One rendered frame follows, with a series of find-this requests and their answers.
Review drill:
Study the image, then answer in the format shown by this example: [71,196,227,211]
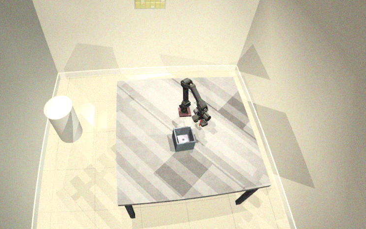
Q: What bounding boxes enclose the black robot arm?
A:
[179,78,211,123]

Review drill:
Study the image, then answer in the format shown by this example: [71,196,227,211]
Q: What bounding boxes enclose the white plate with hole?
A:
[177,135,189,143]

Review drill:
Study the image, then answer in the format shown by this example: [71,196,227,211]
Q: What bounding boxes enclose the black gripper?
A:
[193,109,208,127]

